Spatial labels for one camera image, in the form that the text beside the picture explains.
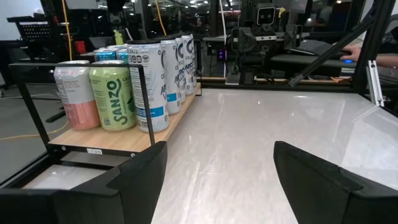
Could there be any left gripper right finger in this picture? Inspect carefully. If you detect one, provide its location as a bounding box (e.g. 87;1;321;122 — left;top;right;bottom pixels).
273;141;398;224

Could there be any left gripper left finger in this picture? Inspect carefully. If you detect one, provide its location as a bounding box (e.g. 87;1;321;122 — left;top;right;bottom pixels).
0;141;168;224

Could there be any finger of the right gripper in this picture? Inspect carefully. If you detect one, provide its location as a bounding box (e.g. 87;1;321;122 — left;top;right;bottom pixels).
284;24;304;50
237;27;259;53

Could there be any green Sanzo calamansi can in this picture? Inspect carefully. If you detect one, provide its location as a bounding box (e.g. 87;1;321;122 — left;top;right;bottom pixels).
89;59;137;131

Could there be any pink white beverage can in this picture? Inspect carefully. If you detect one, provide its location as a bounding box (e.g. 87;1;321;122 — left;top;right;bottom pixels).
53;60;101;131

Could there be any person's forearm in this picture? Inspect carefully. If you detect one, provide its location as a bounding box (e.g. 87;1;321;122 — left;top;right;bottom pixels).
374;52;398;68

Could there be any black keyboard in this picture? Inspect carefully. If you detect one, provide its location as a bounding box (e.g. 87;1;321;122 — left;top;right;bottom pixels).
289;39;343;59

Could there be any dark low desk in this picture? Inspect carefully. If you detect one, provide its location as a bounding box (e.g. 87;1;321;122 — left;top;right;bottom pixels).
270;54;358;70

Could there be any grey desk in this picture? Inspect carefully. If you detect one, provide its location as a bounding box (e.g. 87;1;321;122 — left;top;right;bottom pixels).
201;30;312;44

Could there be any person's hand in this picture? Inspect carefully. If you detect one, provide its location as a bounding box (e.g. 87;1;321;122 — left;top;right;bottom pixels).
340;45;363;62

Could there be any silver aluminium extrusion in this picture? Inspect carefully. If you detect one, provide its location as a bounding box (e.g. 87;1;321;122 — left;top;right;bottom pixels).
366;60;385;108

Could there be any black tripod stand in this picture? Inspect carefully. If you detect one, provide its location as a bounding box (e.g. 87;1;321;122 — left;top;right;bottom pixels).
45;105;68;124

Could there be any yellow green bottle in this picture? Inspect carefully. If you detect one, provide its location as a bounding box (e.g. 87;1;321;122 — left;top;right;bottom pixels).
113;29;124;46

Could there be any red box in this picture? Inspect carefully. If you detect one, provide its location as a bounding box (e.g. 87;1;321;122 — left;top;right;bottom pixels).
74;40;87;55

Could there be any black perforated stand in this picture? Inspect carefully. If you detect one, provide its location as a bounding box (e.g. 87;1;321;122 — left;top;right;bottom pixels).
6;15;53;62

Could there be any white board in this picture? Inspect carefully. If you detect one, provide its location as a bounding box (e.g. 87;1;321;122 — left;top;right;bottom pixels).
0;0;45;41

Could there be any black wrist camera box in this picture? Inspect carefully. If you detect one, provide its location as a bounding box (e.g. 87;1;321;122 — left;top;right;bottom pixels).
256;2;277;26

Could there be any wooden shelf with black frame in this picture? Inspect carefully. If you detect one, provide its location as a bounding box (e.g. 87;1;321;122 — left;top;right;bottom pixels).
8;62;202;158

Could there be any yellow hanging cable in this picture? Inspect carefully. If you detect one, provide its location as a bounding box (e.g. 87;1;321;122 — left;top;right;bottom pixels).
154;0;168;37

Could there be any yellow cable with black plug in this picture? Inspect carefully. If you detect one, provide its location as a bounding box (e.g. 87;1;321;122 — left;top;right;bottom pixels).
0;0;73;141

